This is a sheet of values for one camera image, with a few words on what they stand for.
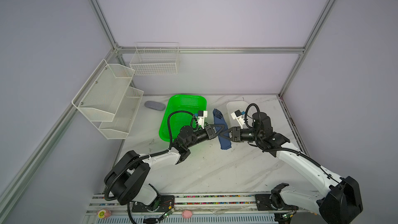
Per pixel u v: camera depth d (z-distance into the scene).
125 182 0.43
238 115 0.69
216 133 0.70
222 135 0.70
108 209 0.73
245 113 0.69
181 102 1.11
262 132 0.59
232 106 1.08
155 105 1.11
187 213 0.70
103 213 0.67
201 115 0.72
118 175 0.40
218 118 0.72
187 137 0.61
